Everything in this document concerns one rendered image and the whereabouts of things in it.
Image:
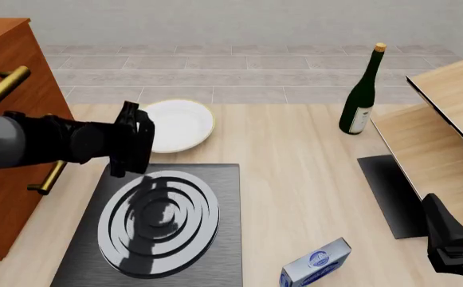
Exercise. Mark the flat black stove plate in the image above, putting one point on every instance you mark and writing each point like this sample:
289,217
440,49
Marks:
167,215

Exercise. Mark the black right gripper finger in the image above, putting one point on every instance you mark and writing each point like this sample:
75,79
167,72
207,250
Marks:
448,224

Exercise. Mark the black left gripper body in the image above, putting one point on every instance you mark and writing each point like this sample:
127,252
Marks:
135,143

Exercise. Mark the blue and white printed box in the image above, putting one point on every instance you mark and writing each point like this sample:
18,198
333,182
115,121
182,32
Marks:
315,266

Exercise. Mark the pale wooden rack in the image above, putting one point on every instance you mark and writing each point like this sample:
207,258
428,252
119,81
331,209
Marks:
434,134

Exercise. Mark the wooden cabinet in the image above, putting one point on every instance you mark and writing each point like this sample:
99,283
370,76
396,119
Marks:
12,74

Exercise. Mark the dark green wine bottle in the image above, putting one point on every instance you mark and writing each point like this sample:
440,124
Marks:
360,104

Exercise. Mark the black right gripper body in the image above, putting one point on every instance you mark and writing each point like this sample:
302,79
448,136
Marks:
458,258

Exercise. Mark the white plate with gold rim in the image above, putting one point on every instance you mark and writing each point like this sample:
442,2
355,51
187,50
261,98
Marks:
179,125

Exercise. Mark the grey and black left robot arm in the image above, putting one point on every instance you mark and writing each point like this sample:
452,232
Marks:
36,140

